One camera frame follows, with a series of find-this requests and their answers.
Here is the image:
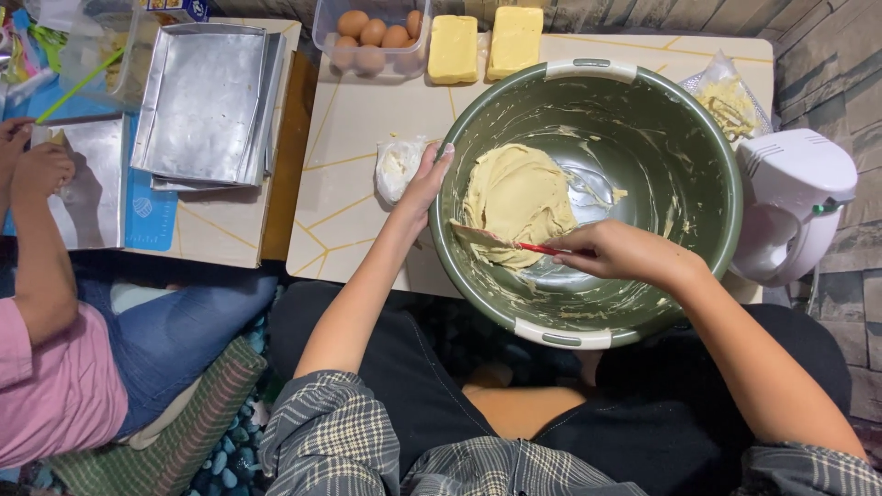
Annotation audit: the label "person's right hand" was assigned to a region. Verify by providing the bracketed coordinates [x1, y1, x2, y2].
[544, 219, 691, 294]

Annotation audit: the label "person's left hand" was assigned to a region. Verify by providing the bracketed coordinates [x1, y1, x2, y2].
[393, 142, 457, 232]

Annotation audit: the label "red handled spatula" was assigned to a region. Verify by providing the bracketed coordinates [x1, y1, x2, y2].
[449, 219, 598, 260]

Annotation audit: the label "green plastic mixing bowl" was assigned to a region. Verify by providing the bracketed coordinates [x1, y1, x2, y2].
[429, 58, 744, 350]

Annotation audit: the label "small plastic bag white paste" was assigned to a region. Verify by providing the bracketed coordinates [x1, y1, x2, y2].
[375, 136, 429, 207]

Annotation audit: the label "pale yellow dough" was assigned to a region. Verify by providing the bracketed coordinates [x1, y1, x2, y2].
[462, 143, 579, 270]

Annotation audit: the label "yellow butter block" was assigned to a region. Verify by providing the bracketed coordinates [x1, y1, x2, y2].
[427, 15, 480, 85]
[486, 6, 545, 81]

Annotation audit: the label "white hand mixer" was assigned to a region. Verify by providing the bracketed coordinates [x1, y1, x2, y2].
[728, 129, 859, 288]

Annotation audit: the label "group of brown eggs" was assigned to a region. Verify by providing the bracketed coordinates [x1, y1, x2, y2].
[332, 9, 425, 75]

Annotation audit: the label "silver baking pans underneath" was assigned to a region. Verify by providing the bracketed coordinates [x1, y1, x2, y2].
[149, 31, 288, 193]

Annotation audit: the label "person's black shorts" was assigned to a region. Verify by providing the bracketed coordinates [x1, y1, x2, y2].
[266, 280, 854, 496]

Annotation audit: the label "plastic bag with dough beaters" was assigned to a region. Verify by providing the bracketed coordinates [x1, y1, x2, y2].
[678, 50, 773, 143]

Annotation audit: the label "clear plastic egg container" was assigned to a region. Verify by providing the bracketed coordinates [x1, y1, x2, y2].
[311, 0, 433, 79]

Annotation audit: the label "person's bare leg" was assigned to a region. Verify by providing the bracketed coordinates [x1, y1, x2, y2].
[460, 363, 588, 442]

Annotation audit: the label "silver square baking pan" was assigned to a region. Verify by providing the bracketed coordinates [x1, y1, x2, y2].
[130, 23, 271, 186]

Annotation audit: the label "person's plaid shirt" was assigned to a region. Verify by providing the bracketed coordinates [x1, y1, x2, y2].
[258, 370, 882, 496]

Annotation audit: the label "blue silicone baking mat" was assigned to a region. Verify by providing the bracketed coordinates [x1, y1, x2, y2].
[0, 74, 179, 253]

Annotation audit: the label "blue carton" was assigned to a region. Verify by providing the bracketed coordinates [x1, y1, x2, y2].
[141, 0, 210, 23]

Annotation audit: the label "pebble print floor mat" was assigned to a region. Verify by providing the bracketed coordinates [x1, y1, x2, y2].
[185, 282, 292, 496]

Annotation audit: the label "silver baking pan with paper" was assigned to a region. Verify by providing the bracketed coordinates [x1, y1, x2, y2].
[30, 113, 132, 251]

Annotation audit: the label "green plaid cushion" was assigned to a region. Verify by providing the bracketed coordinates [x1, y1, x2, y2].
[47, 336, 269, 496]

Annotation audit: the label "clear plastic tub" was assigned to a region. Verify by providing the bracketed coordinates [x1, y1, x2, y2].
[58, 0, 164, 108]

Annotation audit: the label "green stick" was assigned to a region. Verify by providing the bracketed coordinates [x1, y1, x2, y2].
[34, 45, 128, 125]

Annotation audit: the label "heap of colourful packets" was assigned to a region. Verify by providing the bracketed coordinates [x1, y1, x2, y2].
[0, 0, 70, 94]

